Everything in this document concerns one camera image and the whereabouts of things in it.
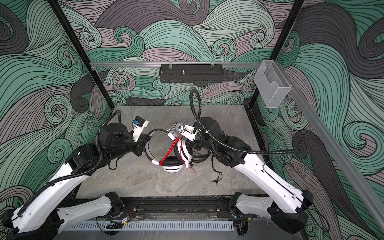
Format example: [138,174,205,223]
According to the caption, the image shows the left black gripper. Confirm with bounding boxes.
[107,131,153,164]

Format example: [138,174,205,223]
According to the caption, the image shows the black headphone cable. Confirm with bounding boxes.
[206,149,224,184]

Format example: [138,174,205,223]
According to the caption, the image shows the black blue headphones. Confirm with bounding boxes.
[191,152,211,163]

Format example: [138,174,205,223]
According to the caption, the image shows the white headphones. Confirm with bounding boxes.
[144,128,193,173]

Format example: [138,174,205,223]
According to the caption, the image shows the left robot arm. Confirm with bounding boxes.
[1,111,151,240]

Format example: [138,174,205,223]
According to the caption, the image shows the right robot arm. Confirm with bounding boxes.
[189,89,314,234]

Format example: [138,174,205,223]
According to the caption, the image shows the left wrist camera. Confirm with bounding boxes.
[132,116,149,143]

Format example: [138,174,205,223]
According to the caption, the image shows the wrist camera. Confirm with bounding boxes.
[132,116,149,143]
[166,122,198,142]

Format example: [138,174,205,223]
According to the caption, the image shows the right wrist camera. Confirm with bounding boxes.
[166,122,198,142]

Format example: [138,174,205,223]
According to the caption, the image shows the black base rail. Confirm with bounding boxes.
[56,196,265,218]

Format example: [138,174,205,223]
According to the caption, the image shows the clear plastic wall bin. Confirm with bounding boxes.
[254,60,292,109]

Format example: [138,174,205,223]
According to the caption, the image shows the white slotted cable duct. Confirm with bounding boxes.
[66,220,235,232]

